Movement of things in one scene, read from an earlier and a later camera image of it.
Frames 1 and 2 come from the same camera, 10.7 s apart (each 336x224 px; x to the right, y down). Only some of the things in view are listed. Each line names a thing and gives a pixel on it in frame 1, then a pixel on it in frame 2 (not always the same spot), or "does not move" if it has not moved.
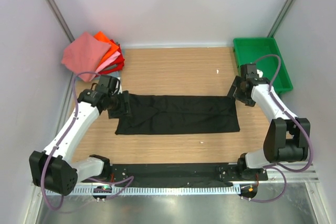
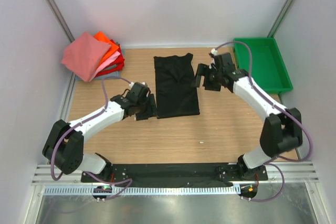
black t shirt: x=171 y=114 → x=176 y=89
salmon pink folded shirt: x=84 y=54 does not move
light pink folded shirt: x=109 y=60 does not move
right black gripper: x=249 y=102 → x=203 y=70
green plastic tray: x=265 y=53 does not move
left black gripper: x=119 y=113 → x=152 y=110
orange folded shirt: x=101 y=36 does not move
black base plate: x=192 y=173 does not move
